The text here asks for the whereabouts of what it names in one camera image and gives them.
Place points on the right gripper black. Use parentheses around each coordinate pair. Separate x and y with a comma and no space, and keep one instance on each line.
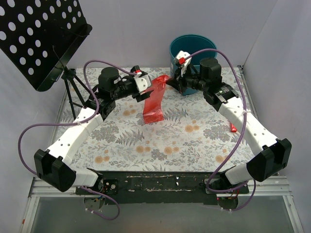
(181,83)

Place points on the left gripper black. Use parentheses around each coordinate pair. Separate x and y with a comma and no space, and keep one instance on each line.
(138,92)

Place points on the red plastic trash bag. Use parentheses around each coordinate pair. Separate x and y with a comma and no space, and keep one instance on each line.
(152,111)

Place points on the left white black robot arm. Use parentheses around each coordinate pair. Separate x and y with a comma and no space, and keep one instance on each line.
(53,164)

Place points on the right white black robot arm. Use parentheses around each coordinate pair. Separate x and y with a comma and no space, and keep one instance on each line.
(271,154)

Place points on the teal plastic trash bin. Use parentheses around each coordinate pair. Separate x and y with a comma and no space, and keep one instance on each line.
(191,43)

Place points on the floral patterned table mat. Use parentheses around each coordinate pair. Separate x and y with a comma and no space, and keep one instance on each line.
(191,137)

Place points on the small rolled red bag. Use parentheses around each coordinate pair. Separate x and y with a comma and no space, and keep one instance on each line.
(233,128)

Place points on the black perforated music stand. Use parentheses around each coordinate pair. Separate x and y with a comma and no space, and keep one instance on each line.
(41,36)

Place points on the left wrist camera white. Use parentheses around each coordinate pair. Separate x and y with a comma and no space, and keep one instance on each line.
(141,78)

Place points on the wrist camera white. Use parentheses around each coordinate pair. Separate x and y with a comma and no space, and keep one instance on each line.
(182,60)
(141,78)

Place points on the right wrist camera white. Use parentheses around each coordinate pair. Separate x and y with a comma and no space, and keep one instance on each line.
(182,60)

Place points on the aluminium frame rail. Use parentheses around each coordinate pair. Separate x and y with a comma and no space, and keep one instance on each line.
(163,202)

